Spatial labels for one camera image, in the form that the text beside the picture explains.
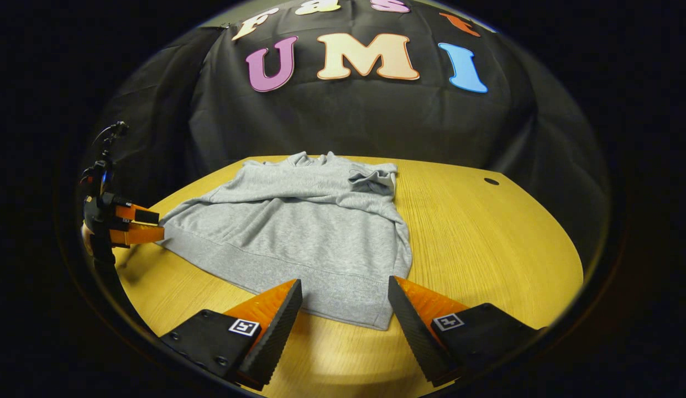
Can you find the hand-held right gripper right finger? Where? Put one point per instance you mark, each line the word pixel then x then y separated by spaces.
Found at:
pixel 414 331

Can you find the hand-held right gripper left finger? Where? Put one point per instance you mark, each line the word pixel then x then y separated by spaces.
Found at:
pixel 276 337

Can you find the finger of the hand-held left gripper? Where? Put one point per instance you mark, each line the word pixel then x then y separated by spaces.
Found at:
pixel 135 213
pixel 138 234

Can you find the grey sweatshirt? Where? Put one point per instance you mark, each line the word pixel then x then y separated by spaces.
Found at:
pixel 298 237

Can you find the black backdrop cloth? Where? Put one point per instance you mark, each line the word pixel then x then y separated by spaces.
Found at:
pixel 354 116

